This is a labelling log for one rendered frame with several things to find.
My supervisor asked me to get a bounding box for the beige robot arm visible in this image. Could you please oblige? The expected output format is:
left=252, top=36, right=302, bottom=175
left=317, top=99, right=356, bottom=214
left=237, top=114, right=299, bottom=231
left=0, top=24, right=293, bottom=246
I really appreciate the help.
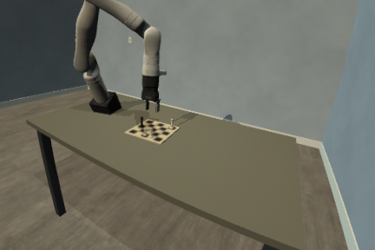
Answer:
left=74, top=0, right=161, bottom=103

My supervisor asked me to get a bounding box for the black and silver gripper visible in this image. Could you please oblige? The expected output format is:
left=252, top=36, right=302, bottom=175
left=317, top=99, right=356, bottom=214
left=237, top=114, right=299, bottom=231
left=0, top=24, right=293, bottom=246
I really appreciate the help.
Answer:
left=141, top=63, right=167, bottom=113

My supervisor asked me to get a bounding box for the chessboard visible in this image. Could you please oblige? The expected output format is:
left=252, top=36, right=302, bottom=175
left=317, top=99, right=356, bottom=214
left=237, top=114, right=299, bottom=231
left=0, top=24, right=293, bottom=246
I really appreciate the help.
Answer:
left=124, top=119, right=180, bottom=145

